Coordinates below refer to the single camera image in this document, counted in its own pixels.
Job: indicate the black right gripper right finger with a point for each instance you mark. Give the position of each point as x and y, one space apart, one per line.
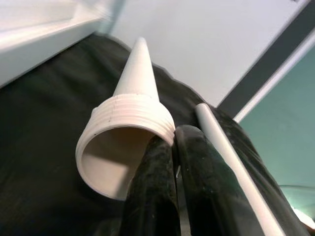
209 196

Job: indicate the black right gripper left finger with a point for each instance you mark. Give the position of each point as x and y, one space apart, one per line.
152 196

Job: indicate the white plastic table leg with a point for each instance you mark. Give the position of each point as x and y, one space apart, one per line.
233 167
133 110

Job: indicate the white plastic children table top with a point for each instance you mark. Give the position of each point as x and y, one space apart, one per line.
37 32

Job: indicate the white plastic shell chair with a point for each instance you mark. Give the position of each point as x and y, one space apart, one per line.
306 220

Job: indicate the black plastic sheet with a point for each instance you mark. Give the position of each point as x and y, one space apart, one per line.
49 135

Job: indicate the large white board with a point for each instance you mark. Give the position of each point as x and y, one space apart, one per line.
197 37

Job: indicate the dark grey post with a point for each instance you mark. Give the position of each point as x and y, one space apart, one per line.
270 61

